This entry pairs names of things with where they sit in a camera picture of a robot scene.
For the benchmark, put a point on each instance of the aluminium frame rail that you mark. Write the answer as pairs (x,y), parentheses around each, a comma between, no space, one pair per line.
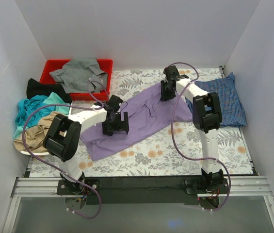
(48,187)

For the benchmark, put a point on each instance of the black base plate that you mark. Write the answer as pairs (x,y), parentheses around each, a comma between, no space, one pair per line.
(151,189)

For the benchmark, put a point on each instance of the blue checkered folded shirt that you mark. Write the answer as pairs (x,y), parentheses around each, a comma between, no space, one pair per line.
(233,114)

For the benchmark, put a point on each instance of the red plastic bin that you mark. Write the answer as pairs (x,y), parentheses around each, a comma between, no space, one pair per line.
(52,65)

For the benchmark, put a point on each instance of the grey collared shirt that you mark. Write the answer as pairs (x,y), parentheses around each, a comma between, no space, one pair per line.
(81,75)

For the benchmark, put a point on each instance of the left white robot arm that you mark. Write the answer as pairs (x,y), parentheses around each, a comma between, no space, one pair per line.
(63,136)

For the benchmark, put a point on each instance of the purple t shirt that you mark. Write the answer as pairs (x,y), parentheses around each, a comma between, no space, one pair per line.
(147,114)

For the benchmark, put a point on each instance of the floral table mat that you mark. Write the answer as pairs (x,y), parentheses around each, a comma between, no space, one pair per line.
(175,150)

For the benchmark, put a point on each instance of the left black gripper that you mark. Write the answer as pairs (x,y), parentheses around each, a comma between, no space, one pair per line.
(115,124)

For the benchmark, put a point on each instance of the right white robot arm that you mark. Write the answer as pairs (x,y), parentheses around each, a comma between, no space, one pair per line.
(207,117)

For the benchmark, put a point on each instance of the teal shirt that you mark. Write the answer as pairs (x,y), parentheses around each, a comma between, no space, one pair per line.
(27,106)

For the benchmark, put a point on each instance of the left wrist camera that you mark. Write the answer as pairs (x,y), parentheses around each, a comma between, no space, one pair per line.
(122,106)

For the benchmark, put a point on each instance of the beige shirt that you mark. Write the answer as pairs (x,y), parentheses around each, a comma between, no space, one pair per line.
(35,135)

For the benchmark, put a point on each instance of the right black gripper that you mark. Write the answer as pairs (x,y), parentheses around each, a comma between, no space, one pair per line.
(167,90)

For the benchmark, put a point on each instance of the black shirt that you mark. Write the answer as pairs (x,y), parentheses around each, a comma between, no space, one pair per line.
(35,88)

